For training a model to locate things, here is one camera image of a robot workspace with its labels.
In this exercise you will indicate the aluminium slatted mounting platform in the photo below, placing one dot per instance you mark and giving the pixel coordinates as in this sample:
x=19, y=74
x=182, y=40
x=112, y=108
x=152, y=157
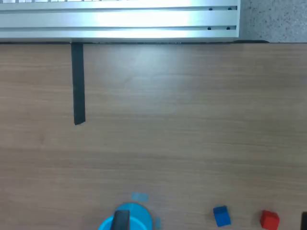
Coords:
x=120, y=19

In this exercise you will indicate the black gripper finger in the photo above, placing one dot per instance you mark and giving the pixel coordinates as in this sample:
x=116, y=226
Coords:
x=121, y=220
x=304, y=221

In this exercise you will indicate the blue cube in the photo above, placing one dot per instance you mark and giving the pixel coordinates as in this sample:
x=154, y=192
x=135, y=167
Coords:
x=221, y=216

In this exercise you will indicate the small blue tape piece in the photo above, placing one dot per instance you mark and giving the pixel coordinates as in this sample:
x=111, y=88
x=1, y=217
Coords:
x=139, y=197

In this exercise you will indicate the red cube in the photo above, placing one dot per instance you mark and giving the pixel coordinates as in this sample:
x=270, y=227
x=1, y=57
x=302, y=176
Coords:
x=269, y=220

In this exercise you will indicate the blue plastic cup bin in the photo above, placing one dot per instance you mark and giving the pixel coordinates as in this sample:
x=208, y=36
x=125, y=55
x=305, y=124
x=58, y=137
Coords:
x=140, y=215

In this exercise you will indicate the black tape strip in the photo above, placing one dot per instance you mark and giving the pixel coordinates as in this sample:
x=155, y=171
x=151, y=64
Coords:
x=78, y=83

